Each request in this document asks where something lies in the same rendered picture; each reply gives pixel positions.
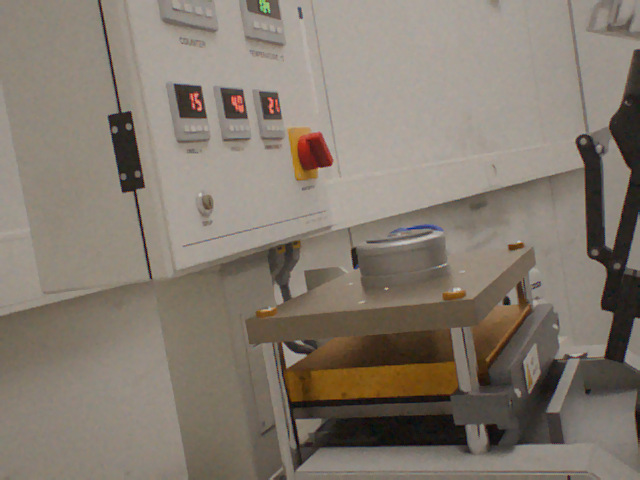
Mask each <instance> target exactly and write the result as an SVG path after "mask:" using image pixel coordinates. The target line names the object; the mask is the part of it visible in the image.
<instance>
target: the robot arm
mask: <svg viewBox="0 0 640 480"><path fill-rule="evenodd" d="M584 28H585V30H586V32H588V33H593V34H598V35H605V36H609V35H610V36H615V37H620V38H625V39H630V40H636V41H640V0H601V1H599V2H597V3H595V4H593V5H591V6H590V8H589V11H588V14H587V15H586V19H585V23H584ZM612 138H613V139H614V141H615V143H616V145H617V147H618V149H619V151H620V154H621V156H622V158H623V160H624V162H625V164H626V166H627V167H628V168H629V169H630V170H631V174H630V178H629V183H628V188H627V192H626V196H625V201H624V205H623V209H622V213H621V218H620V222H619V226H618V230H617V235H616V239H615V242H614V246H613V249H612V248H610V247H609V246H607V245H606V232H605V196H604V167H603V160H602V157H603V156H605V155H606V154H607V153H608V151H609V141H610V140H611V139H612ZM576 146H577V148H578V151H579V153H580V155H581V158H582V160H583V162H584V165H585V195H586V208H585V227H586V253H587V256H589V257H590V258H591V259H594V260H597V261H598V262H600V263H602V264H603V265H604V266H605V267H606V269H607V277H606V282H605V286H604V291H603V295H602V299H601V308H602V310H606V311H610V312H614V316H613V320H612V325H611V329H610V333H609V337H608V342H607V346H606V350H605V354H604V358H605V359H609V360H614V361H617V362H620V363H624V360H625V356H626V352H627V347H628V343H629V339H630V335H631V331H632V327H633V322H634V318H635V317H636V318H640V270H637V269H633V268H629V267H626V266H627V262H628V258H629V253H630V249H631V245H632V242H633V238H634V234H635V230H636V225H637V221H638V217H639V213H640V48H638V49H634V50H633V55H632V60H631V64H630V68H629V74H627V78H626V83H625V87H624V92H623V96H622V100H621V104H620V106H619V108H618V110H617V111H616V112H615V114H614V115H613V116H612V117H611V119H610V122H609V125H608V126H606V127H604V128H601V129H599V130H596V131H594V132H592V133H589V134H581V135H579V136H578V137H577V139H576Z"/></svg>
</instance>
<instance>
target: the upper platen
mask: <svg viewBox="0 0 640 480"><path fill-rule="evenodd" d="M531 311H532V308H531V304H530V303H525V304H514V305H502V306H495V307H494V308H493V309H492V310H491V311H490V312H489V314H488V315H487V316H486V317H485V318H484V319H483V320H482V321H481V322H480V323H479V324H478V325H477V326H475V327H471V331H472V338H473V344H474V346H475V350H476V357H477V363H478V369H479V376H480V382H481V386H490V385H491V384H490V377H489V369H490V368H491V366H492V365H493V363H494V362H495V359H496V358H497V357H498V355H499V354H500V353H501V351H502V350H503V349H504V347H505V346H506V345H507V343H508V342H509V341H510V339H511V338H512V337H513V335H514V334H515V332H516V331H517V330H518V328H519V327H520V326H521V324H522V323H523V322H524V320H525V319H526V318H527V316H528V315H529V314H530V312H531ZM287 374H288V379H289V385H290V391H291V397H292V403H293V408H294V414H295V419H319V418H347V417H375V416H404V415H432V414H453V411H452V404H451V398H450V396H451V395H452V393H453V392H454V391H455V390H456V388H458V383H457V377H456V370H455V364H454V358H453V352H452V345H451V339H450V333H449V329H440V330H428V331H415V332H403V333H391V334H378V335H366V336H353V337H341V338H334V339H333V340H332V341H330V342H329V343H327V344H325V345H324V346H322V347H321V348H319V349H318V350H316V351H314V352H313V353H311V354H308V355H307V356H305V357H303V358H302V359H300V360H299V361H297V362H296V363H294V364H292V365H291V366H289V367H288V368H287Z"/></svg>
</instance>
